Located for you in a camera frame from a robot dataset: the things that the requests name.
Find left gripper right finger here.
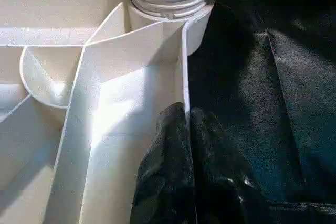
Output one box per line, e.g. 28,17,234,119
189,108,274,224

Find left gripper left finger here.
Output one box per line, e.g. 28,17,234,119
130,102,196,224

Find white plastic table top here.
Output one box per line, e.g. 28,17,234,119
0,0,216,224

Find black plastic mat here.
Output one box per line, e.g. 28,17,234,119
186,0,336,224

